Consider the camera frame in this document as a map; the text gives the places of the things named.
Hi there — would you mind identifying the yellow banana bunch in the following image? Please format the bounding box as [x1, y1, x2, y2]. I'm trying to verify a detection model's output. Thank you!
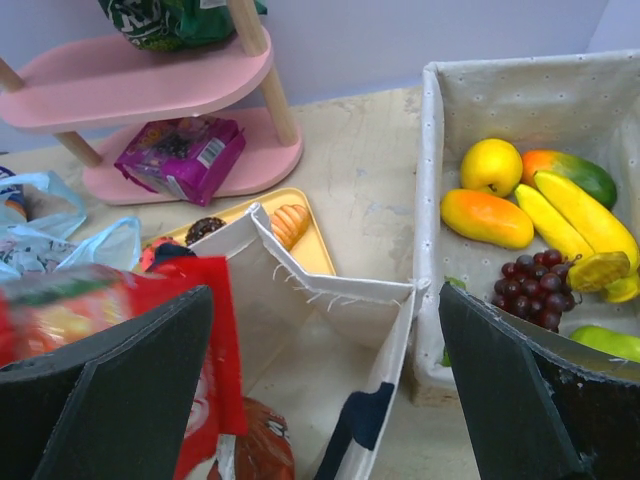
[514, 170, 639, 303]

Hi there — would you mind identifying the purple grape bunch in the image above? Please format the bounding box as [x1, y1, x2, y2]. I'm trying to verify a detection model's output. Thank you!
[491, 249, 582, 333]

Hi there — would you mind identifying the red snack packet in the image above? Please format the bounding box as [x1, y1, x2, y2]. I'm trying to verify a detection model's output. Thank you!
[1, 257, 248, 479]

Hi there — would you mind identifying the purple snack packet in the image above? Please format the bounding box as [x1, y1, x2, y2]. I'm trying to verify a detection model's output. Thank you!
[114, 115, 246, 206]

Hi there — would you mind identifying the light blue plastic bag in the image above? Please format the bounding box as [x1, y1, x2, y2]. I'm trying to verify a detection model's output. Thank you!
[1, 168, 141, 282]

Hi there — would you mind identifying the chocolate donut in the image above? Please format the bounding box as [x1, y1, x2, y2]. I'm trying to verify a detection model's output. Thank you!
[185, 216, 227, 246]

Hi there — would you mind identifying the beige canvas tote bag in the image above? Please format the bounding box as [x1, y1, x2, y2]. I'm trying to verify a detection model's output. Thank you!
[193, 205, 427, 479]

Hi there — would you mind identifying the green fruit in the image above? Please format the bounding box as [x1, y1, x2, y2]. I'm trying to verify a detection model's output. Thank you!
[569, 325, 640, 363]

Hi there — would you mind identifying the red green mango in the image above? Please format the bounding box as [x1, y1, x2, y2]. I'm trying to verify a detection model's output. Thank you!
[521, 149, 618, 210]

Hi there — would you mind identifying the pink three-tier shelf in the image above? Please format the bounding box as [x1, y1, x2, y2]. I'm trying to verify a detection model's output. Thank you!
[1, 1, 303, 205]

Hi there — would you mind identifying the long baguette bread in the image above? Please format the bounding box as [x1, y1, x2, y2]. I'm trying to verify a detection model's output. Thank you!
[270, 204, 311, 251]

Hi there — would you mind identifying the wicker basket with liner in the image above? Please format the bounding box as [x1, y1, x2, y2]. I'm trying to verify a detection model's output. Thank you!
[410, 50, 639, 406]

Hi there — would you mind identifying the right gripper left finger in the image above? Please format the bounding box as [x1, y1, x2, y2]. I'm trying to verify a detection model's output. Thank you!
[1, 286, 213, 479]

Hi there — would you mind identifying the red-brown chip bag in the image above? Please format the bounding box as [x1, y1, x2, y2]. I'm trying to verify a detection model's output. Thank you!
[207, 397, 295, 480]

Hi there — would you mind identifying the yellow plastic tray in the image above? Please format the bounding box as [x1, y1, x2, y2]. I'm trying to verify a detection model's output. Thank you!
[135, 188, 335, 281]

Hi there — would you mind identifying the orange yellow mango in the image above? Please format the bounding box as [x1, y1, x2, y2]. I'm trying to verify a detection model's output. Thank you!
[440, 189, 535, 250]

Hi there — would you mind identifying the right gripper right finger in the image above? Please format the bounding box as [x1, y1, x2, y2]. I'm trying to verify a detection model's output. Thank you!
[439, 283, 639, 479]

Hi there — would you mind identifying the green snack packet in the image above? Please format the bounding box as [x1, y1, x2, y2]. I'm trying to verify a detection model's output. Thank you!
[97, 0, 269, 52]

